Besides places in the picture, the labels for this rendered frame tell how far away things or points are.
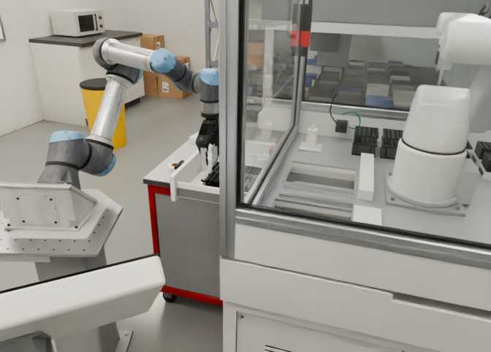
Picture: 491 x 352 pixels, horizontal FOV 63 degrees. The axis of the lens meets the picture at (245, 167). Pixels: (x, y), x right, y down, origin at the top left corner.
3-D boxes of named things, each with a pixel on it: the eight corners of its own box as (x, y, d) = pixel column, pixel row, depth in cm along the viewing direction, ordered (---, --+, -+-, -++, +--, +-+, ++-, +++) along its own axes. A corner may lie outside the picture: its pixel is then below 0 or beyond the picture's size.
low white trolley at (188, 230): (155, 305, 212) (142, 177, 180) (199, 239, 266) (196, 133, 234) (260, 331, 198) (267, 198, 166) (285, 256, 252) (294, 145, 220)
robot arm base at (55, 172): (26, 185, 138) (31, 158, 141) (47, 196, 152) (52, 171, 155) (69, 187, 137) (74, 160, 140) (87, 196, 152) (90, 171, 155)
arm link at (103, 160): (63, 167, 157) (104, 43, 167) (93, 177, 169) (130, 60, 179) (83, 171, 151) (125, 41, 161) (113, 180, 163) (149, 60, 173)
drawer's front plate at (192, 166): (171, 201, 150) (169, 175, 145) (200, 170, 175) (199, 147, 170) (175, 202, 149) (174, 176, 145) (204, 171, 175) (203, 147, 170)
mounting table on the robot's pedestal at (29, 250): (-32, 280, 134) (-43, 252, 129) (31, 211, 174) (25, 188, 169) (102, 282, 135) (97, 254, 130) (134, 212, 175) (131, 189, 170)
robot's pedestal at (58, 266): (44, 388, 168) (1, 239, 136) (71, 331, 195) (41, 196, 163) (115, 389, 168) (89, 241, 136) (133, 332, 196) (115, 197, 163)
